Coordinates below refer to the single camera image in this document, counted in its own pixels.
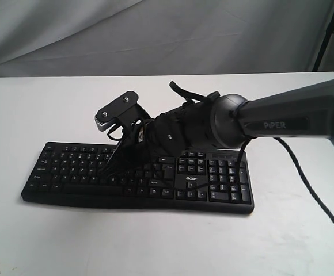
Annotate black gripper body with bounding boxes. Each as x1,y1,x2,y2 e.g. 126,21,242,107
109,120,161,172

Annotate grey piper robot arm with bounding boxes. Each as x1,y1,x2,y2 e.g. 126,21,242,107
94,79,334,171

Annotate black acer keyboard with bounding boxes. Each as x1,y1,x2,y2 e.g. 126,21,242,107
21,142,254,214

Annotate grey backdrop cloth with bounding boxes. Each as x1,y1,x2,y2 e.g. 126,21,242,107
0,1,334,77

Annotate black stand pole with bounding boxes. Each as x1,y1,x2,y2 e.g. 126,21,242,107
312,11,334,72

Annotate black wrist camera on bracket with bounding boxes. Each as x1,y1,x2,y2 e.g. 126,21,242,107
94,91,150,135

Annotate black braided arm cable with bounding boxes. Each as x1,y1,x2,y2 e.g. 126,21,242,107
168,79,334,251

